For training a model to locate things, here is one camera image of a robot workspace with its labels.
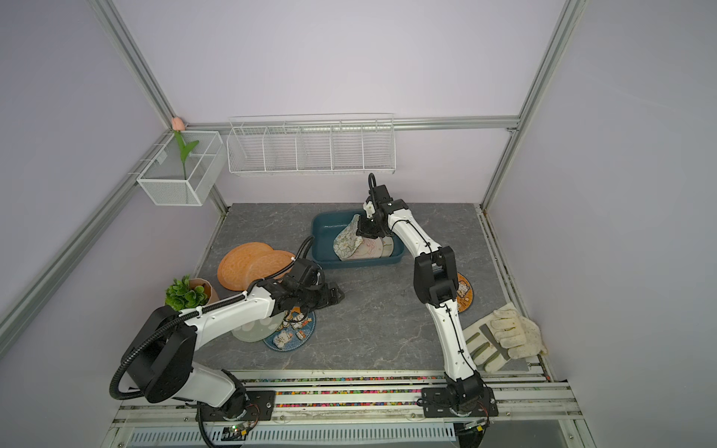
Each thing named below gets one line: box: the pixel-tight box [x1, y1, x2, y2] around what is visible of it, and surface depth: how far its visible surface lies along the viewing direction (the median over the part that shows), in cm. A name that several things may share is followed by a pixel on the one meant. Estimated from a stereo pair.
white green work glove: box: [463, 302, 549, 373], surface depth 86 cm
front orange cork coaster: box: [247, 249, 296, 291], surface depth 104 cm
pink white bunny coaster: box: [350, 236, 384, 260], surface depth 106 cm
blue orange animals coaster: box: [262, 308, 316, 352], surface depth 88 cm
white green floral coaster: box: [332, 213, 364, 261], surface depth 107 cm
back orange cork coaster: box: [216, 241, 274, 292], surface depth 104 cm
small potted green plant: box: [164, 274, 209, 311], surface depth 80 cm
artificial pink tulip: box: [170, 116, 199, 181], surface depth 92 cm
